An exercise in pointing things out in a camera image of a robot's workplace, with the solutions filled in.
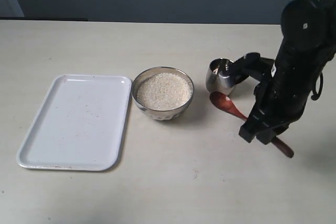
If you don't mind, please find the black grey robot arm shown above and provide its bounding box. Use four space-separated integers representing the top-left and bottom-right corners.
239 0 335 144

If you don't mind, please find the brown wooden spoon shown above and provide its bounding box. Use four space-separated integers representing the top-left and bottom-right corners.
209 91 294 158

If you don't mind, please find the steel bowl of rice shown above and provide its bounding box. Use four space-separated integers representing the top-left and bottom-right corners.
132 67 195 121

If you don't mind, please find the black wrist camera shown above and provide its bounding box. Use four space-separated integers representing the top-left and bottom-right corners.
223 52 275 84

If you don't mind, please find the steel cup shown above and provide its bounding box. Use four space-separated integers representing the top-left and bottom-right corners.
205 58 235 95

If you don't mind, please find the white rectangular tray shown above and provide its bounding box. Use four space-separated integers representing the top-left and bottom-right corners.
16 74 132 172

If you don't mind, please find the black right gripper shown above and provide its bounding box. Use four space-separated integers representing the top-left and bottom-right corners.
238 39 327 145

